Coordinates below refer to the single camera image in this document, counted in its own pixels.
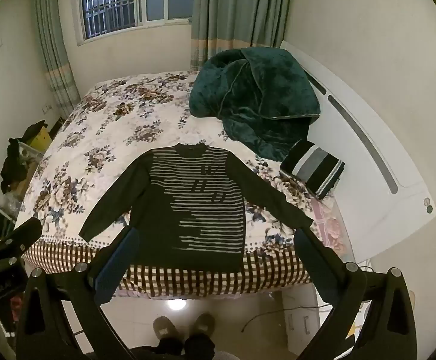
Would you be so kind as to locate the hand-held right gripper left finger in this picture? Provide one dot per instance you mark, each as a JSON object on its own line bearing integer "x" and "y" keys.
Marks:
{"x": 116, "y": 264}

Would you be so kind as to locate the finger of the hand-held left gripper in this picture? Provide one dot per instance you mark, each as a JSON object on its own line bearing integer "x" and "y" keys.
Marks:
{"x": 22, "y": 236}

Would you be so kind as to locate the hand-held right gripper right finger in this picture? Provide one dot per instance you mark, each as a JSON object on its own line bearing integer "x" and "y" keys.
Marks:
{"x": 312, "y": 263}

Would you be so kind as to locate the dark striped sweater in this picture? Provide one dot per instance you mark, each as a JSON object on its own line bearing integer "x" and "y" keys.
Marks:
{"x": 203, "y": 232}

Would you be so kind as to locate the folded striped clothes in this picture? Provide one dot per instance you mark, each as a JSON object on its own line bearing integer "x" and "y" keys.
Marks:
{"x": 315, "y": 165}

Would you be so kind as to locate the pink floral sheet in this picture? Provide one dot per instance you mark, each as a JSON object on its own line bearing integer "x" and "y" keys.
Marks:
{"x": 332, "y": 228}

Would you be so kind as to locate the dark clothing pile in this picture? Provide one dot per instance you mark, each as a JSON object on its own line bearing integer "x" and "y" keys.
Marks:
{"x": 11, "y": 165}

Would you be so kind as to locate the grey slipper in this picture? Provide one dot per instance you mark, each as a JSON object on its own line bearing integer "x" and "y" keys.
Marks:
{"x": 203, "y": 324}
{"x": 166, "y": 328}

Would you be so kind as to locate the white plastic basket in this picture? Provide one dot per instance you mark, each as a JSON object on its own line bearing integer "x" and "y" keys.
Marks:
{"x": 30, "y": 154}

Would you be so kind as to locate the yellow box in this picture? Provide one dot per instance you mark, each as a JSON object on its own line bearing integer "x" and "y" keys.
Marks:
{"x": 41, "y": 140}

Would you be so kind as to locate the floral bedspread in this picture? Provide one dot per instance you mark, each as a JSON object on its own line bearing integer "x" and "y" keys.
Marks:
{"x": 109, "y": 138}

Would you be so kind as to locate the white headboard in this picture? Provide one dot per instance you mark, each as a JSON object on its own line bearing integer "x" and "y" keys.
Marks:
{"x": 371, "y": 138}

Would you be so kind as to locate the green plush blanket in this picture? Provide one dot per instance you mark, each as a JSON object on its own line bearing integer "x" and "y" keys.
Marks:
{"x": 259, "y": 93}

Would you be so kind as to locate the barred window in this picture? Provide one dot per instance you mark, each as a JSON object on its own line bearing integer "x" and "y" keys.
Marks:
{"x": 109, "y": 3}

